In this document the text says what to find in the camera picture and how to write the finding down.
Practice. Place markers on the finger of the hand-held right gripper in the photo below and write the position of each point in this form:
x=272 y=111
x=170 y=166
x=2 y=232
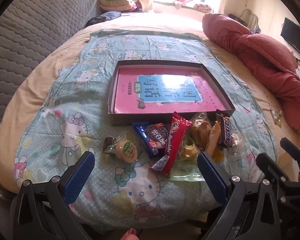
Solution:
x=267 y=165
x=294 y=150

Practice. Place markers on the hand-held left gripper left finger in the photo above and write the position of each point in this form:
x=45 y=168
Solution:
x=79 y=177

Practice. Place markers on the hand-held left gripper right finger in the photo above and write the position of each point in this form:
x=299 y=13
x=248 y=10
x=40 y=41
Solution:
x=212 y=177

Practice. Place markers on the green packet yellow cake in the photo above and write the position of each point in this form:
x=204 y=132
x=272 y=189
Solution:
x=187 y=150

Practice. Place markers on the clear brown pastry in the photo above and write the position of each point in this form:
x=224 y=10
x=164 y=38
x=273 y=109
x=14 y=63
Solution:
x=236 y=143

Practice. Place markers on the orange biscuit packet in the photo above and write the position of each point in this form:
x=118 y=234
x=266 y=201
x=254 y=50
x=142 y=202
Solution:
x=213 y=137

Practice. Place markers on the clear golden pastry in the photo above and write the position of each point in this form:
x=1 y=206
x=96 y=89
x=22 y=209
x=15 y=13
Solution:
x=200 y=132

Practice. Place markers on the brown chocolate bar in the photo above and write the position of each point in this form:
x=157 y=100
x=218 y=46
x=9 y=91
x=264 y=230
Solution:
x=226 y=132

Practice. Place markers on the round cookie green label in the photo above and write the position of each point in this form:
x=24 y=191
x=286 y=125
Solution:
x=126 y=150

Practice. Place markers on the red candy bar packet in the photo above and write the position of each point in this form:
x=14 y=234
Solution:
x=173 y=140

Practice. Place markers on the shallow cardboard box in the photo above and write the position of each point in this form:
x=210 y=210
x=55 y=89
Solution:
x=124 y=120

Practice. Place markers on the blue cookie packet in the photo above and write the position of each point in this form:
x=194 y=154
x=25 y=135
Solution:
x=152 y=135

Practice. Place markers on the person's left hand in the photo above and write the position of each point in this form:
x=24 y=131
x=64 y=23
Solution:
x=128 y=234

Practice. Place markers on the small candy wrapper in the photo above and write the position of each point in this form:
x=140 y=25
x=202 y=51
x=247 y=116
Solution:
x=276 y=117

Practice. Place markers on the small dark jelly cup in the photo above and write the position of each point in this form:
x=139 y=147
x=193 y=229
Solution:
x=109 y=145

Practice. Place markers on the cat print blanket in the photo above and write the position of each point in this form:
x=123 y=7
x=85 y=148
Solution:
x=64 y=92

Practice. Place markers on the beige bed sheet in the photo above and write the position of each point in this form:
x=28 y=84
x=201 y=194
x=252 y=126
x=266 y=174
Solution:
x=27 y=92

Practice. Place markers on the pink quilt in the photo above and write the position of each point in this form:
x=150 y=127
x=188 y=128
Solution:
x=260 y=55

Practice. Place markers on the black television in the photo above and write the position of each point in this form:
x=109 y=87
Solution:
x=295 y=37

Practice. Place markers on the dark bag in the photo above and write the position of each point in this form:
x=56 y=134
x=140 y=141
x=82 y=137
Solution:
x=238 y=20

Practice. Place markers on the grey quilted headboard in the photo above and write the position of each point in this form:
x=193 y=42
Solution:
x=27 y=30

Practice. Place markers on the dark blue pillow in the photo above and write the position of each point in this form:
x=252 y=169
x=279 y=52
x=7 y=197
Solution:
x=104 y=17

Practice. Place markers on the pink patterned cloth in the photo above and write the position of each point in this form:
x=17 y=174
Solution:
x=202 y=6

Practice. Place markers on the red cloth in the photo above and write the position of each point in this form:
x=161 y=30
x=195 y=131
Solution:
x=180 y=0

